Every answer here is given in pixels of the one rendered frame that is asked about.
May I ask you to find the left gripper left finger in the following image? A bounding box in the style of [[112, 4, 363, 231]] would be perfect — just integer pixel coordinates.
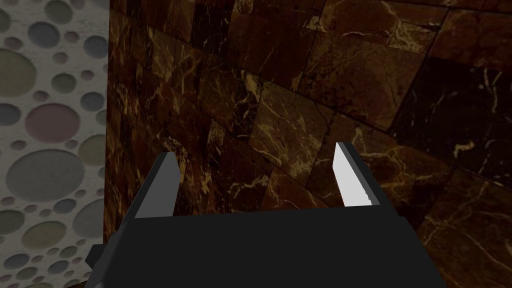
[[127, 151, 183, 221]]

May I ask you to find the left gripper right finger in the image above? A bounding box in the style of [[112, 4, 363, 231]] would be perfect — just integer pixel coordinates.
[[332, 141, 399, 218]]

